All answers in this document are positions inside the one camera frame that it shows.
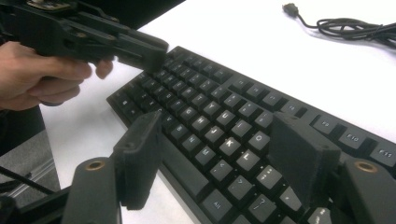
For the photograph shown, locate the thin black cable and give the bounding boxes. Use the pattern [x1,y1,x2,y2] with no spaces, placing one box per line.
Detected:
[0,165,56,195]

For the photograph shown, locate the black keyboard cable with plug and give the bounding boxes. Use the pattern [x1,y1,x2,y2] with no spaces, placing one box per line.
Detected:
[282,3,396,49]

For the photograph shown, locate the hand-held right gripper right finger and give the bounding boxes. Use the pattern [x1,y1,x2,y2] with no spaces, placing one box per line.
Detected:
[266,111,343,210]

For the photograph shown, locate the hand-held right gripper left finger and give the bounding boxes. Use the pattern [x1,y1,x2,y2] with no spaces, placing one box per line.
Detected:
[111,110,163,211]

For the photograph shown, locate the black computer keyboard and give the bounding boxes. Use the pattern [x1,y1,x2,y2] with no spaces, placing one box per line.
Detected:
[106,46,396,224]

